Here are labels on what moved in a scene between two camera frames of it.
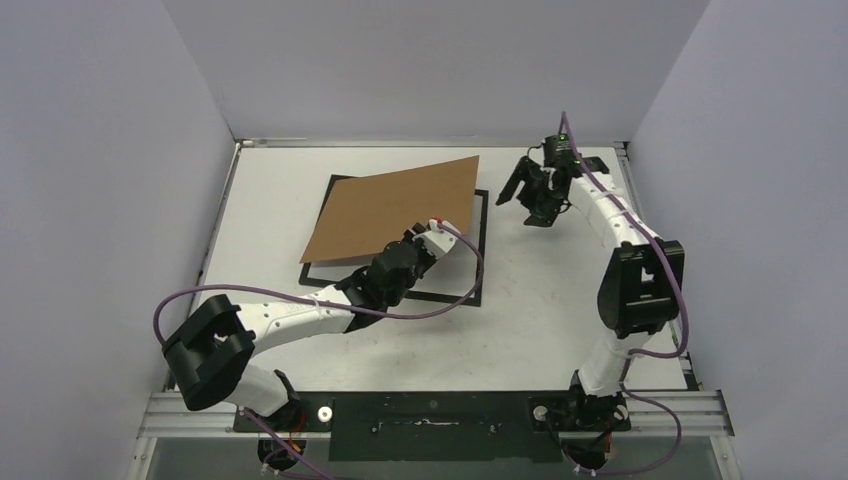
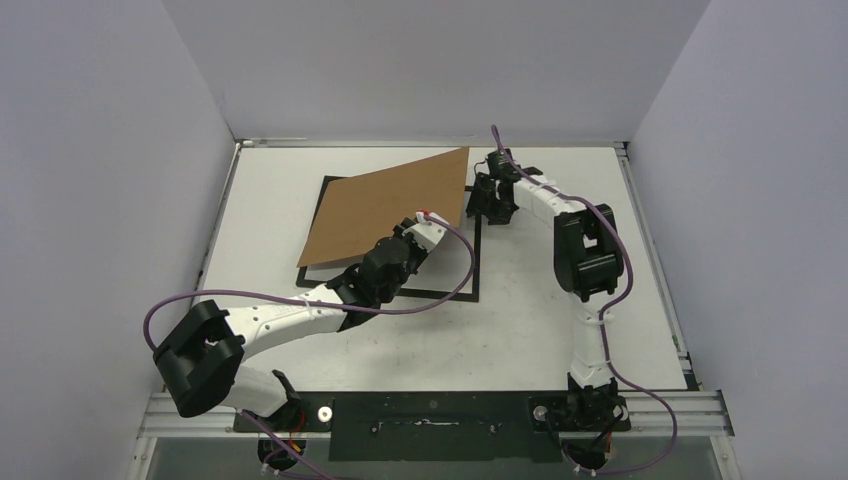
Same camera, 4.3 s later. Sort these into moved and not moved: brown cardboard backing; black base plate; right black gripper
Moved: right black gripper
Not moved: black base plate; brown cardboard backing
